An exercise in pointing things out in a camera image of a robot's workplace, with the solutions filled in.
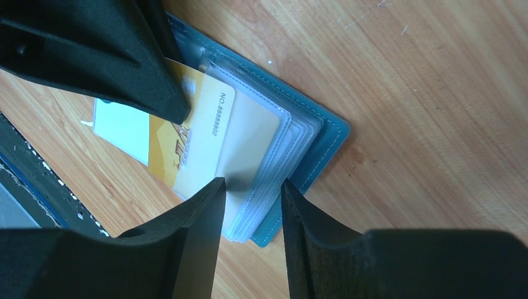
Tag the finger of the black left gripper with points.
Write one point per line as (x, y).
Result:
(113, 50)

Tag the blue leather card holder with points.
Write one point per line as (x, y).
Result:
(307, 138)

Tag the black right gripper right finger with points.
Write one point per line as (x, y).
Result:
(326, 259)

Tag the gold card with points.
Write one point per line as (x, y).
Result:
(251, 129)
(185, 156)

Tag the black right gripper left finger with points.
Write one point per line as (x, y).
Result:
(173, 255)

